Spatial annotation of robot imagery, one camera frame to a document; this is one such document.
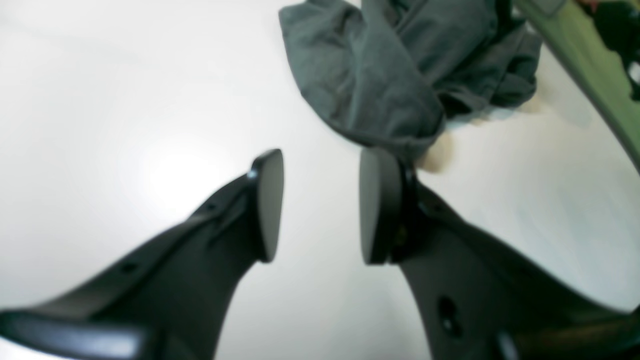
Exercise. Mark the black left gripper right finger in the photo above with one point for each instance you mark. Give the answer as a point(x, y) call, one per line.
point(478, 298)

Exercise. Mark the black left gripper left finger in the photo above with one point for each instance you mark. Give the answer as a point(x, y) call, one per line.
point(168, 298)

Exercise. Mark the dark grey t-shirt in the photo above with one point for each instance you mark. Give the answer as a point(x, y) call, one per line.
point(390, 73)

